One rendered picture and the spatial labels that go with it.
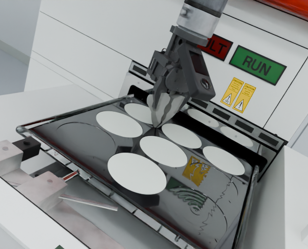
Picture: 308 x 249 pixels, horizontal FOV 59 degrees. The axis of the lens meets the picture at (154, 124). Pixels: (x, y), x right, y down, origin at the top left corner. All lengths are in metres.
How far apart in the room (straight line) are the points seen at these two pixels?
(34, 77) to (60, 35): 0.19
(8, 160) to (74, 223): 0.12
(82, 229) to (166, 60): 0.35
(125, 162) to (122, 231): 0.11
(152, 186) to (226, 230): 0.13
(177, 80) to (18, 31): 2.94
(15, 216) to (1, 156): 0.15
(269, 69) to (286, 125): 0.14
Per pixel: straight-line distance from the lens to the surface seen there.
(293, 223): 0.42
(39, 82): 1.01
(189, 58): 0.51
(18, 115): 0.66
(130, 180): 0.42
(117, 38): 0.80
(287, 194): 0.48
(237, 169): 0.62
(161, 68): 0.57
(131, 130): 0.55
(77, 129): 0.50
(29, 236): 0.24
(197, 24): 0.53
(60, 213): 0.37
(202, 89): 0.48
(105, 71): 0.83
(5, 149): 0.40
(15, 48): 3.44
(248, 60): 0.68
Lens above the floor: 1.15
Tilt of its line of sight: 24 degrees down
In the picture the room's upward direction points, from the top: 24 degrees clockwise
